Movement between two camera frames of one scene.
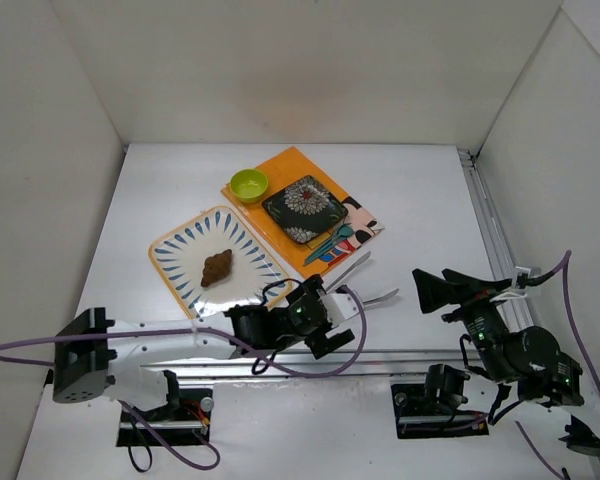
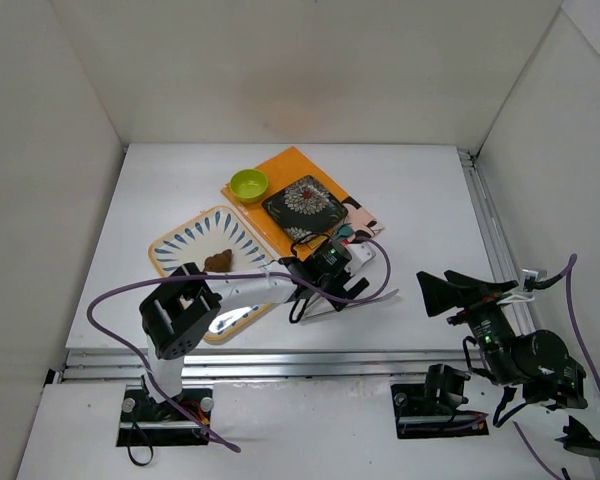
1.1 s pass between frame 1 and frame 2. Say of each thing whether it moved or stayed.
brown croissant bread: stayed
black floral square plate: stayed
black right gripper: stayed
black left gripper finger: moved
